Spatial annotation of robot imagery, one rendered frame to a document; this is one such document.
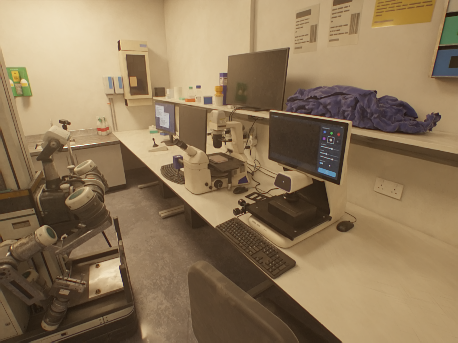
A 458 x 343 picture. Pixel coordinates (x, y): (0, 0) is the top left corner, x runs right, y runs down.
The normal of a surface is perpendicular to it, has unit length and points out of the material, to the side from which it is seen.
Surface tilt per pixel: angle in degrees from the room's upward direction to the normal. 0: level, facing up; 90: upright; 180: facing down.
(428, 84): 90
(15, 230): 90
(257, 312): 0
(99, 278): 0
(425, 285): 0
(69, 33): 90
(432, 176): 90
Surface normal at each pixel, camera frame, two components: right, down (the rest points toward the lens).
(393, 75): -0.83, 0.20
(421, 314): 0.00, -0.93
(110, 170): 0.57, 0.29
